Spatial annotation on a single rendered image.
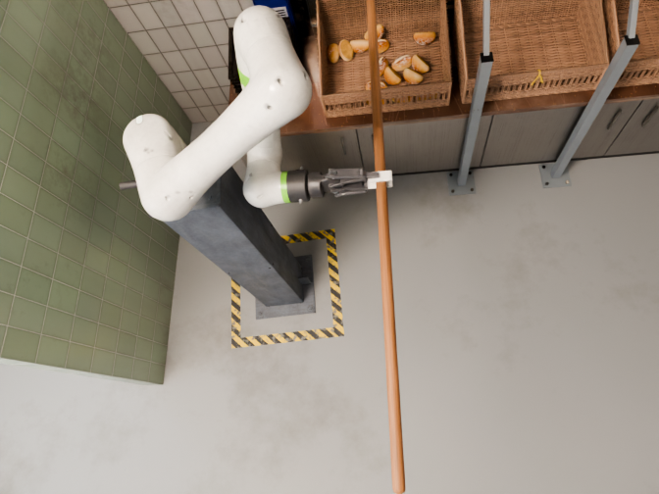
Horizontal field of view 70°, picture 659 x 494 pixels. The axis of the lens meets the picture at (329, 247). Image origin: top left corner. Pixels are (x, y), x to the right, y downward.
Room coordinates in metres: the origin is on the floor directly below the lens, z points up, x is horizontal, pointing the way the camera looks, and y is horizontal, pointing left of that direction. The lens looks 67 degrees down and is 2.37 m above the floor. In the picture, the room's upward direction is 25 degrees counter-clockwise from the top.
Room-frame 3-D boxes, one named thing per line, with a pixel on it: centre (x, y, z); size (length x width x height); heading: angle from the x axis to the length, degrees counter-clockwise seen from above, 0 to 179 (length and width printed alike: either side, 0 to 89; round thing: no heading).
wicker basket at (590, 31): (1.21, -1.13, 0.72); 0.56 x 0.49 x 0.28; 68
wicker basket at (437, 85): (1.44, -0.57, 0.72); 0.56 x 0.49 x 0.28; 67
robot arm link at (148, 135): (0.87, 0.31, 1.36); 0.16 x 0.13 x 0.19; 178
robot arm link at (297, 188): (0.71, 0.00, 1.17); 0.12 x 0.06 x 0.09; 157
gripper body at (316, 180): (0.68, -0.06, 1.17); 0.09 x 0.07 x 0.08; 67
